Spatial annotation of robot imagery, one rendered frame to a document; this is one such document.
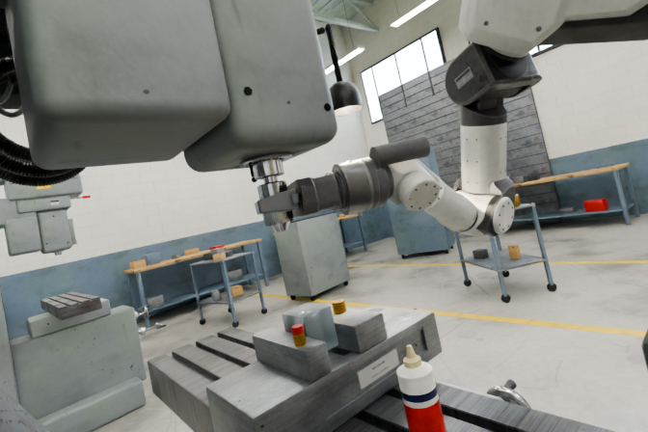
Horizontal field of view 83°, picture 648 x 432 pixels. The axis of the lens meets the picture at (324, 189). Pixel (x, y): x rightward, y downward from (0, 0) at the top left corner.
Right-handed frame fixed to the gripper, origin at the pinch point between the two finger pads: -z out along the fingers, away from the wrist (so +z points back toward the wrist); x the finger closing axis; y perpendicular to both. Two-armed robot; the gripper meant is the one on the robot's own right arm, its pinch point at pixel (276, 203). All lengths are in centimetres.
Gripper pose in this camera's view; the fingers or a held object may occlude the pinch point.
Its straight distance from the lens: 59.1
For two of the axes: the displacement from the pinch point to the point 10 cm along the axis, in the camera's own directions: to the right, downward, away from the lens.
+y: 2.2, 9.7, -0.4
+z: 9.4, -2.1, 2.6
